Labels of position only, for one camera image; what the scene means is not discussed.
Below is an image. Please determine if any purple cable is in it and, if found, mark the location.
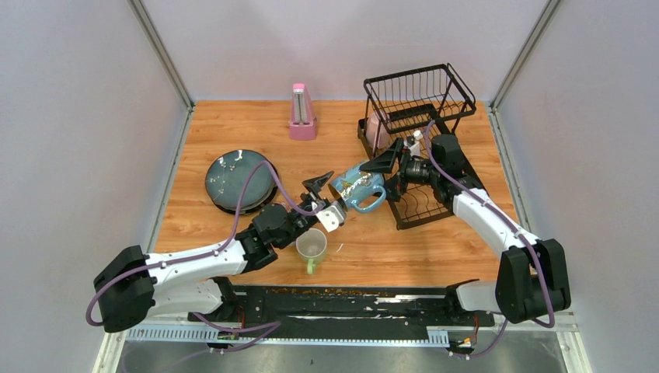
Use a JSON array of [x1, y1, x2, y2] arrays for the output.
[[423, 120, 556, 360], [85, 160, 323, 356]]

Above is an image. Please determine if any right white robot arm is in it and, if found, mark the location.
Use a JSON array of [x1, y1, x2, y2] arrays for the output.
[[360, 134, 571, 327]]

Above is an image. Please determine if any green handled cream mug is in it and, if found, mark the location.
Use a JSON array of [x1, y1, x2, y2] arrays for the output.
[[295, 228, 328, 275]]

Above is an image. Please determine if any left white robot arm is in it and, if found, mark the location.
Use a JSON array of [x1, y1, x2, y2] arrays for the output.
[[85, 172, 333, 333]]

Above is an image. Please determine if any dark blue floral plate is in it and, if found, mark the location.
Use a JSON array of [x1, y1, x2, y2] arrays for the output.
[[205, 149, 276, 210]]

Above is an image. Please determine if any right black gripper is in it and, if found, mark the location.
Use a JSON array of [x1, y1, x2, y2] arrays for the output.
[[359, 138, 439, 201]]

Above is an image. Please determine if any blue mug yellow inside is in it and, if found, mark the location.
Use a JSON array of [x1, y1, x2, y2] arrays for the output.
[[329, 161, 387, 214]]

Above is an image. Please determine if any black bottom plate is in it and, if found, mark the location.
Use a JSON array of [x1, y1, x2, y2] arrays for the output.
[[211, 163, 281, 216]]

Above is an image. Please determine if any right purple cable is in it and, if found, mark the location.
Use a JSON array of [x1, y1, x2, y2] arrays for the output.
[[423, 120, 556, 360]]

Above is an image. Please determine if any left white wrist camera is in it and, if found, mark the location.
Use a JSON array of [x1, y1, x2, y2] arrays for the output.
[[316, 201, 347, 233]]

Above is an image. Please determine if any black wire dish rack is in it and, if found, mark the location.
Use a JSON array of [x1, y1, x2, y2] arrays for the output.
[[357, 63, 483, 230]]

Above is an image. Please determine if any pink metronome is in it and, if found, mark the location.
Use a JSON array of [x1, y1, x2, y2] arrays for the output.
[[289, 83, 317, 141]]

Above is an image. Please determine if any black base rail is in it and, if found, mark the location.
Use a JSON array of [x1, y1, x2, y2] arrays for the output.
[[205, 284, 495, 340]]

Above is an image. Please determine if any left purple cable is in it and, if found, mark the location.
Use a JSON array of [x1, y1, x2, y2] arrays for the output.
[[85, 160, 323, 356]]

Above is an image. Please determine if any pink mug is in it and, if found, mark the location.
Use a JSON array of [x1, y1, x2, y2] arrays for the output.
[[365, 112, 390, 152]]

